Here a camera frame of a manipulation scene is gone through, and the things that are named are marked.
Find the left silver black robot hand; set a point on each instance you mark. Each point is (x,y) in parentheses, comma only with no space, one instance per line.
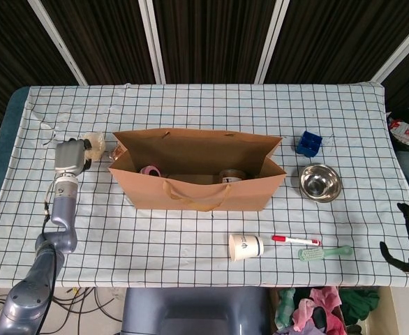
(68,157)

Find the bagged bread pastry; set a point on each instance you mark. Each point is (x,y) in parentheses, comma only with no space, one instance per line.
(97,144)

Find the pink round roll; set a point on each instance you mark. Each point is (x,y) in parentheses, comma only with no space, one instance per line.
(150,171)

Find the clear jar brown contents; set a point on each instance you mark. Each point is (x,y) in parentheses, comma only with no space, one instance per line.
(232,175)

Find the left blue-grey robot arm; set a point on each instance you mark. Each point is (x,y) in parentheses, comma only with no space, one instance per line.
(59,216)

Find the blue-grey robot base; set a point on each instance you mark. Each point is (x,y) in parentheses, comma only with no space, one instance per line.
(197,310)

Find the brown paper bag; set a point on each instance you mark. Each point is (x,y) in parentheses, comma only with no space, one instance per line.
(197,195)

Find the small brown snack packet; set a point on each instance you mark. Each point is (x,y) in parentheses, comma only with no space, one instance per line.
(116,153)

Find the dark green cloth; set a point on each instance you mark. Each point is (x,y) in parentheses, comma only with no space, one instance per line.
(359,301)

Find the pink cloth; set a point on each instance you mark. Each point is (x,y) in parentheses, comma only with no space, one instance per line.
(325,307)

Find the green scrubbing brush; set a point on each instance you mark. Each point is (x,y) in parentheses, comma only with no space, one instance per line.
(312,254)

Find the stainless steel bowl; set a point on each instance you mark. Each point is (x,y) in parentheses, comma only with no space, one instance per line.
(319,183)

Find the red-capped white marker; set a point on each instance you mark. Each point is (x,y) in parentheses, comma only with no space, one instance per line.
(295,240)

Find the black grid white tablecloth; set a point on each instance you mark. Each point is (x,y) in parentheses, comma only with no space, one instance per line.
(190,104)

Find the teal green cloth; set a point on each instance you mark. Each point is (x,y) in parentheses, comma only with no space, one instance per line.
(284,307)

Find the blue plastic box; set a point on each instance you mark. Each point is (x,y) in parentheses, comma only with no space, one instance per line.
(308,143)

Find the white paper cup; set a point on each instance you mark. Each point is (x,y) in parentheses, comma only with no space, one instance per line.
(246,247)

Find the white partition frame post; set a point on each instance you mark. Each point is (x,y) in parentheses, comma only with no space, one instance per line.
(271,42)
(153,42)
(56,40)
(400,49)

